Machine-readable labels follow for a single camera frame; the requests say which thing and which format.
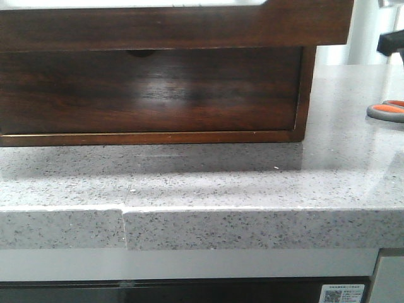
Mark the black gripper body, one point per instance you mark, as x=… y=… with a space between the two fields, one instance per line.
x=390 y=43

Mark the grey orange scissors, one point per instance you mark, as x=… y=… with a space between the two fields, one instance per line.
x=389 y=110

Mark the dark wooden drawer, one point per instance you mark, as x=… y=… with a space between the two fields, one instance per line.
x=272 y=24

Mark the dark wooden drawer cabinet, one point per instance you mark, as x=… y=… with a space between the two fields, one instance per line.
x=130 y=97

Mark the grey cabinet side panel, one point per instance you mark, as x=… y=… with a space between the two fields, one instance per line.
x=387 y=280

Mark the white QR code sticker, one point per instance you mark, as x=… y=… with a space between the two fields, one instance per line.
x=342 y=293

